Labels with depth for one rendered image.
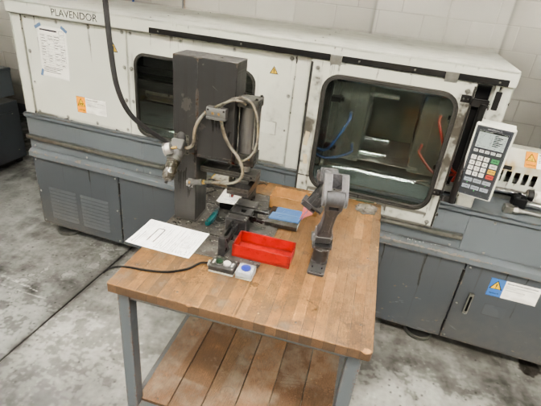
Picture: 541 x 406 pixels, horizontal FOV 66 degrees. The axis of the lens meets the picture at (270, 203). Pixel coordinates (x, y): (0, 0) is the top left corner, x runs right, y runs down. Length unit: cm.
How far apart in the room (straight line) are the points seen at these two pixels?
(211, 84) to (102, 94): 133
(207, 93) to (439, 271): 168
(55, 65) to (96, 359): 184
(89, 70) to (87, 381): 183
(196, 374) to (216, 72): 141
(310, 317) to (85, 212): 227
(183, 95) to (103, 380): 155
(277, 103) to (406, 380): 174
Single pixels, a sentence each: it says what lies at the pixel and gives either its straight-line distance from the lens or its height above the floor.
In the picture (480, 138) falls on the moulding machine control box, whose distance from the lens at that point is 221.
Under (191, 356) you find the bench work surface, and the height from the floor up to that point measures 22.
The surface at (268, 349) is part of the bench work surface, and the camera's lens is 236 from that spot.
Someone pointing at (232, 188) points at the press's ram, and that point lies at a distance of 182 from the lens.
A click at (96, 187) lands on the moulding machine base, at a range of 326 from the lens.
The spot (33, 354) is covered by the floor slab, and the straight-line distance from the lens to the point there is 279.
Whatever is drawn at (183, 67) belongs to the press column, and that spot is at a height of 160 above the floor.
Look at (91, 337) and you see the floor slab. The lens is 279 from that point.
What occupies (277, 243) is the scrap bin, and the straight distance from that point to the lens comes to 184.
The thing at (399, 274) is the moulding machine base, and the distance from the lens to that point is 268.
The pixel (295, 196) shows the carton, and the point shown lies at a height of 94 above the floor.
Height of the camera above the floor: 194
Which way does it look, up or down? 28 degrees down
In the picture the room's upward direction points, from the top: 6 degrees clockwise
